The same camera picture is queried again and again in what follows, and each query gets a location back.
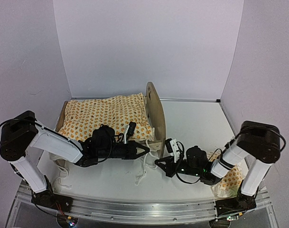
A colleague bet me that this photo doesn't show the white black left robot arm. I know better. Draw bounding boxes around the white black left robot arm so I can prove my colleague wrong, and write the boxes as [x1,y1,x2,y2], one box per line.
[0,111,150,208]

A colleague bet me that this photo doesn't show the wooden pet bed frame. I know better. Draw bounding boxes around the wooden pet bed frame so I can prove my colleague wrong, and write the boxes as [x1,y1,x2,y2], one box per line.
[53,81,166,167]

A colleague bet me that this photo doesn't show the white cushion tie cords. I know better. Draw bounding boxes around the white cushion tie cords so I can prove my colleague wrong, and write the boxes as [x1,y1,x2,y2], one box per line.
[51,166,73,190]
[133,140,159,186]

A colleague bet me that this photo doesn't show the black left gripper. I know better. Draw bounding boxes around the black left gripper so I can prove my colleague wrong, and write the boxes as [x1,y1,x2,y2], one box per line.
[98,141,150,160]

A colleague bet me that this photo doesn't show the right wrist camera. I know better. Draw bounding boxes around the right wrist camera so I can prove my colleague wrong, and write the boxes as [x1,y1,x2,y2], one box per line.
[165,138,185,163]

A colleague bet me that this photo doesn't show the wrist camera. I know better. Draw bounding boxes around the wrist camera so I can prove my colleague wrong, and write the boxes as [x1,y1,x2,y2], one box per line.
[165,138,185,163]
[123,122,137,144]

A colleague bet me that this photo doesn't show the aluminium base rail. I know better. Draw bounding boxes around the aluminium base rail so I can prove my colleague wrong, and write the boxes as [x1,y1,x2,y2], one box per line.
[5,176,279,228]

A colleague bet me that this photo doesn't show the small duck print pillow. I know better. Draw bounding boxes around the small duck print pillow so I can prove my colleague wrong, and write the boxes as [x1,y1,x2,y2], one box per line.
[211,162,245,199]

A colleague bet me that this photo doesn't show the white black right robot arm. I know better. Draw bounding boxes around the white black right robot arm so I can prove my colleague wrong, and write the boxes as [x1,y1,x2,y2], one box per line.
[154,121,287,216]

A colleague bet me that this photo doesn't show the duck print ruffled cushion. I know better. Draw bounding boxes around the duck print ruffled cushion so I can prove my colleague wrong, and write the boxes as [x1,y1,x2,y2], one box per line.
[49,93,154,162]

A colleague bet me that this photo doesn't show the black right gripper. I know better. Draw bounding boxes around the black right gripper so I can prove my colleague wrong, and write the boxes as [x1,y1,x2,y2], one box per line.
[156,155,203,178]

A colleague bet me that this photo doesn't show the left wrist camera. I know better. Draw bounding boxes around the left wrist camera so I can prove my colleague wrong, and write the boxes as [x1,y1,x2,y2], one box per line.
[123,122,137,144]

